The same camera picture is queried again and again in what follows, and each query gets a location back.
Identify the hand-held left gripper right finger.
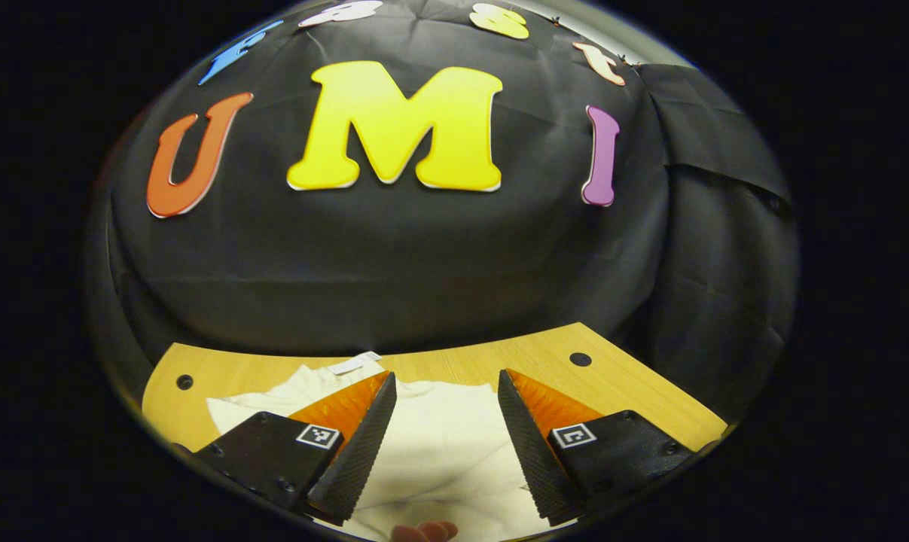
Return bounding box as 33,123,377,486
497,369,696,528

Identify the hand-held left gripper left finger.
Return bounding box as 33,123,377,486
191,370,398,526

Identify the cream sweatshirt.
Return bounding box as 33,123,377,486
206,352,575,542

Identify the black backdrop cloth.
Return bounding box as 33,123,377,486
85,0,800,422

